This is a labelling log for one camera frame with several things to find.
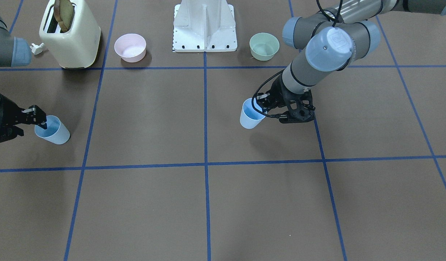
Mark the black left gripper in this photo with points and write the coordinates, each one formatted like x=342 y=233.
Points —
x=279 y=91

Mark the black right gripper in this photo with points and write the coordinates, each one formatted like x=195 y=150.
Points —
x=8 y=112

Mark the light blue cup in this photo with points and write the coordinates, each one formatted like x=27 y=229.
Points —
x=56 y=131
x=248 y=118

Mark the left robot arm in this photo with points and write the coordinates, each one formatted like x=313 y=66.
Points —
x=329 y=41

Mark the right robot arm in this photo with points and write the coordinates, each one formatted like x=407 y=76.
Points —
x=15 y=52

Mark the green bowl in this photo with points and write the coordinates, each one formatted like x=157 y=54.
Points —
x=263 y=46

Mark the white power plug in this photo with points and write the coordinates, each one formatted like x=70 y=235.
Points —
x=37 y=49

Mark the cream toaster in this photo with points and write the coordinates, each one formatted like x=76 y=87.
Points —
x=78 y=47

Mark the bread slice in toaster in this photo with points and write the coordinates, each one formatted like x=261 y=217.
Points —
x=64 y=14

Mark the pink bowl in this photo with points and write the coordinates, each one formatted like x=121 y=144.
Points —
x=131 y=47

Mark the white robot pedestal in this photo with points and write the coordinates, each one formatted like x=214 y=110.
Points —
x=204 y=26

